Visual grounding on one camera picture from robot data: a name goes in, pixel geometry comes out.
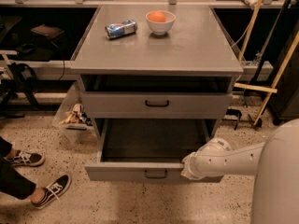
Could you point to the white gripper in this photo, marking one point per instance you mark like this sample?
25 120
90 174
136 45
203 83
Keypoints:
193 166

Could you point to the grey drawer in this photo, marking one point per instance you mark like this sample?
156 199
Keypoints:
146 150
150 105

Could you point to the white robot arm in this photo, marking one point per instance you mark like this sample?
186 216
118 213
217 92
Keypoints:
274 163

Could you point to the grey top drawer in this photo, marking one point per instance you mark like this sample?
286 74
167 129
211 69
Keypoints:
150 105

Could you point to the dark box on shelf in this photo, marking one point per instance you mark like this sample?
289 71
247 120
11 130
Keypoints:
47 31

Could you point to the white bowl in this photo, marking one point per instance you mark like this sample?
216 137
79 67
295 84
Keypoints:
161 28

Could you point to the orange fruit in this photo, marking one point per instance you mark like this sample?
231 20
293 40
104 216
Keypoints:
157 16

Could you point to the clear plastic bin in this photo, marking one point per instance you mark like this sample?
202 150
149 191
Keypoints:
71 119

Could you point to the black sneaker upper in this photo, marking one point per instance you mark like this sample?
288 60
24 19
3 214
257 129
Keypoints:
24 158

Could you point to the grey drawer cabinet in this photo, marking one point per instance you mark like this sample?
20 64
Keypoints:
192 57

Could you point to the black trouser leg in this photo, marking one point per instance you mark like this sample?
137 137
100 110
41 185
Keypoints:
11 182

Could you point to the black sneaker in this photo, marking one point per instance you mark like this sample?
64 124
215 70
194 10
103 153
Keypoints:
52 192
24 158

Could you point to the blue crushed soda can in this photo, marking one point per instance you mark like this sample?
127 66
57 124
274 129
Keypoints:
121 29

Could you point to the black sneaker lower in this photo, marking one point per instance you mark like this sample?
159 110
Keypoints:
52 192

